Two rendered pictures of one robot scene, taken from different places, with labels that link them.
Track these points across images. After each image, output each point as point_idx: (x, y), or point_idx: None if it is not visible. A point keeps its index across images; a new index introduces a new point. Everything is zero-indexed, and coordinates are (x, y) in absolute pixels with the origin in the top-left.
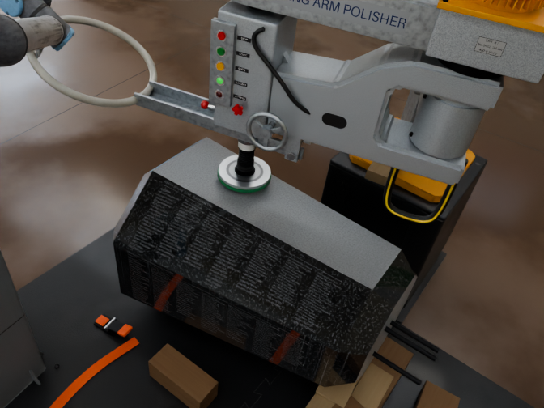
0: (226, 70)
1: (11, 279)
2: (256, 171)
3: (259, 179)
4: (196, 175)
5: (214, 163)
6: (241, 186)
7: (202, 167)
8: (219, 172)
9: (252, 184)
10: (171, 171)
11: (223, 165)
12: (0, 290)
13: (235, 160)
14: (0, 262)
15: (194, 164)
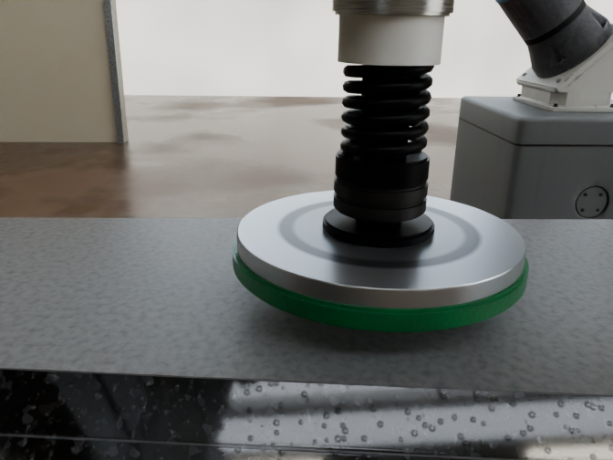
0: None
1: (508, 214)
2: (329, 239)
3: (275, 224)
4: (534, 249)
5: (586, 305)
6: (307, 193)
7: (571, 273)
8: (437, 198)
9: (278, 204)
10: (603, 233)
11: (474, 214)
12: (496, 207)
13: (475, 240)
14: (509, 162)
15: (611, 270)
